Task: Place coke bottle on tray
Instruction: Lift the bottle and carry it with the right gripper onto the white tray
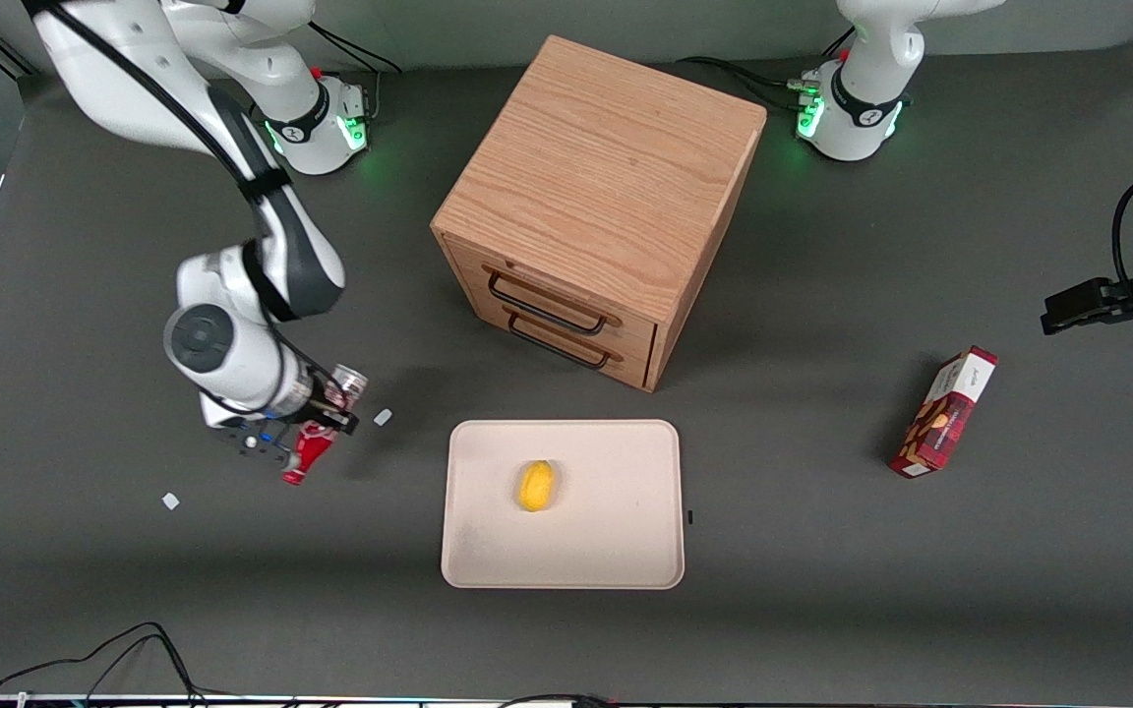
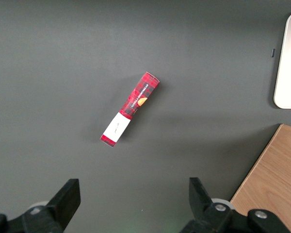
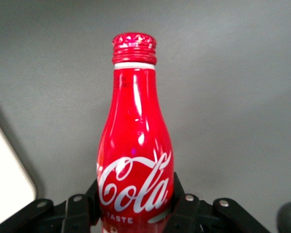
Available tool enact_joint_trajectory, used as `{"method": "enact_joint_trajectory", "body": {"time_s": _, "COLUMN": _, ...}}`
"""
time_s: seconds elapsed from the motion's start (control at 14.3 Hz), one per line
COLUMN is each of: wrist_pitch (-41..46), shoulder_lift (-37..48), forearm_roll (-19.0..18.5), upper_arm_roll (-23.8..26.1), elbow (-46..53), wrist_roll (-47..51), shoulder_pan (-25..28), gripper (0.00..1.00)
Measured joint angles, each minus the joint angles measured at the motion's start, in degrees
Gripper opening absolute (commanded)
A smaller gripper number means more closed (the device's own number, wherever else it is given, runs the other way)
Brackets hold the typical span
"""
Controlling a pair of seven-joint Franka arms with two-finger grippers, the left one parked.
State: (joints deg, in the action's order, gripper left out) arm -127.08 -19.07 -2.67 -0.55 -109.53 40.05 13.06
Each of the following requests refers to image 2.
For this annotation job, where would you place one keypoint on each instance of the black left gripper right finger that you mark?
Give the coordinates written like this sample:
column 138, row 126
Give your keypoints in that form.
column 203, row 206

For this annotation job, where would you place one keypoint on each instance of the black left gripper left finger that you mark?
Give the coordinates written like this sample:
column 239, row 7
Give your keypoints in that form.
column 63, row 206

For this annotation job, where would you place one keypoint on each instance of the beige plastic tray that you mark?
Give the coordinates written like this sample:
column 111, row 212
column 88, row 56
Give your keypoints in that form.
column 289, row 60

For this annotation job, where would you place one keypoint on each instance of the wooden drawer cabinet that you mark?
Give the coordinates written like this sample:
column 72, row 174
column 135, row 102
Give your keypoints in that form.
column 274, row 177

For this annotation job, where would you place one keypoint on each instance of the red plaid shortbread box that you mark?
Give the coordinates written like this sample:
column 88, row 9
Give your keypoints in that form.
column 138, row 99

